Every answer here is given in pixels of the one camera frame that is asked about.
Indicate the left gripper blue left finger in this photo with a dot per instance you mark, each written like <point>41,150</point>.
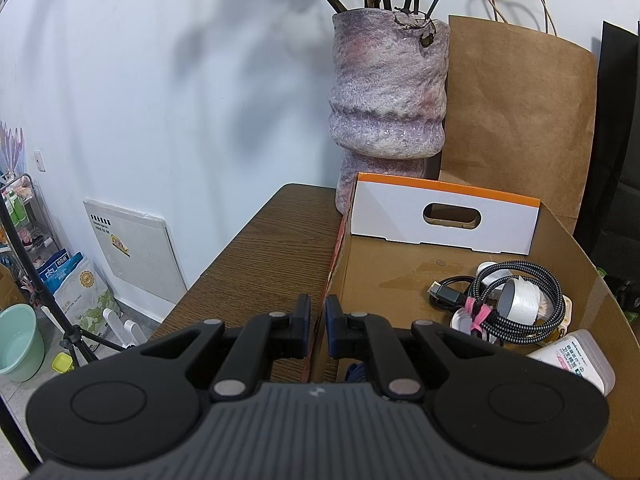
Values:
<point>300,322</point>

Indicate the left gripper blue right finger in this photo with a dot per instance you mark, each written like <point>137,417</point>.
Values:
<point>340,336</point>

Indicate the red cardboard box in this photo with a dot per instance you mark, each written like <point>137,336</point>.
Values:
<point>400,235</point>

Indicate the white ribbed lid jar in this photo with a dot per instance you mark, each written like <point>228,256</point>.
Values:
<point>463,321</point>

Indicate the white tape roll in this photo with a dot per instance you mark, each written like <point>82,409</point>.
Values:
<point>519,301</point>

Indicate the clear cotton swab box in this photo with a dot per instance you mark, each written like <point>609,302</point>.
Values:
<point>579,353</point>

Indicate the white printed bag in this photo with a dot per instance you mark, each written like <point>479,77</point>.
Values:
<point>83,296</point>

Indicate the black tripod stand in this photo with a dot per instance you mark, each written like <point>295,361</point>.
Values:
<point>73,335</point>

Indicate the purple textured vase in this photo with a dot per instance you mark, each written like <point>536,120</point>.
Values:
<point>388,101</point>

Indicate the metal storage rack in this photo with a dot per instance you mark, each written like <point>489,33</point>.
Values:
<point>29,219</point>

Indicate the green plastic bucket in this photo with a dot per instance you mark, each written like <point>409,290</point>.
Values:
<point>22,347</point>

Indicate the black paper bag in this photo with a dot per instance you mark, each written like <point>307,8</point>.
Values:
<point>607,227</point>

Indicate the brown paper bag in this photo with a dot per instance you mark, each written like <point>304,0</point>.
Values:
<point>520,115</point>

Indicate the white wall panel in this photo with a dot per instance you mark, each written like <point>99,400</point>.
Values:
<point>137,248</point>

